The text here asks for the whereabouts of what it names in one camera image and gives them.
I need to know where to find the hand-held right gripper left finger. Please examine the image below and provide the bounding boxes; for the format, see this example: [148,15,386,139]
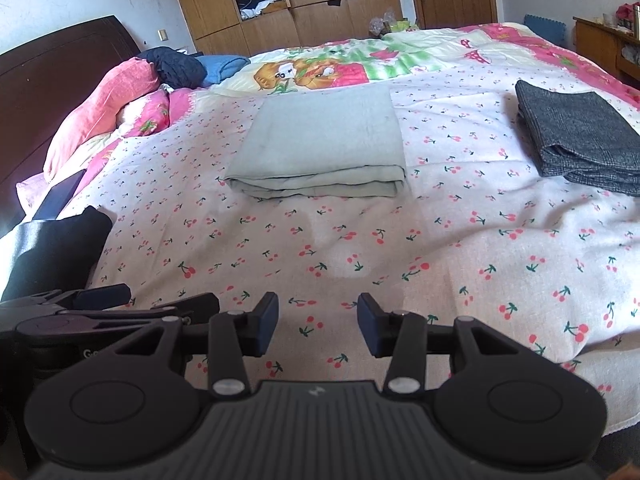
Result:
[114,291,280,401]

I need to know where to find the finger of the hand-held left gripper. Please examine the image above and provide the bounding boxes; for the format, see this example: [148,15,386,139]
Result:
[50,283,133,312]
[150,294,221,322]

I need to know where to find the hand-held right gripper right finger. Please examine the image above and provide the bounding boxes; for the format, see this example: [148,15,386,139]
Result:
[357,292,532,397]

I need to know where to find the grey-green pants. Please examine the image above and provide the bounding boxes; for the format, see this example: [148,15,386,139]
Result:
[223,82,407,200]

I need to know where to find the dark grey pants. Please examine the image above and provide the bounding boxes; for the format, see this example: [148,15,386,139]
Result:
[515,79,640,197]

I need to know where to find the black cloth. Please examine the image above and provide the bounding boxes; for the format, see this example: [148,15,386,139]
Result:
[0,205,114,302]

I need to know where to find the cherry print bedsheet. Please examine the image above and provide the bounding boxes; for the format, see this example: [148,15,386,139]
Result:
[0,22,640,436]

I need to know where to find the navy flat object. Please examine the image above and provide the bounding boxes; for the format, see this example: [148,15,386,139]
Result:
[32,169,87,222]

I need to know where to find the pink floral quilt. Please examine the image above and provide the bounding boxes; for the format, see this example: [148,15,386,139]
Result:
[114,86,197,137]

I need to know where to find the pink pillow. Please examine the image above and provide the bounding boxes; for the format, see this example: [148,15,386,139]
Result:
[42,57,162,182]

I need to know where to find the dark wooden headboard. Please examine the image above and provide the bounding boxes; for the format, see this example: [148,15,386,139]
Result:
[0,15,144,233]

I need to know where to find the blue cloth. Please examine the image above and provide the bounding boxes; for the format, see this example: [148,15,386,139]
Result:
[196,54,251,87]

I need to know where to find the dark navy jacket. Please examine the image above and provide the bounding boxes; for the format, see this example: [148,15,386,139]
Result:
[136,46,207,89]

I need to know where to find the clear plastic bags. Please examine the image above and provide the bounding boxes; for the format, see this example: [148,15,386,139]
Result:
[369,7,420,37]

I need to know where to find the clothes in wardrobe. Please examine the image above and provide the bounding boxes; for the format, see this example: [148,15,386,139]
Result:
[235,0,292,22]

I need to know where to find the blue foam mat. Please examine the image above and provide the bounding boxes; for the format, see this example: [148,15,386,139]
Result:
[524,14,567,45]

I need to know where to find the wooden desk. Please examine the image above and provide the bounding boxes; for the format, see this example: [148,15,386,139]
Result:
[572,15,640,82]

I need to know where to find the red item on desk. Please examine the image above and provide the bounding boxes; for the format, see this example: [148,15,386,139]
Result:
[614,2,640,27]

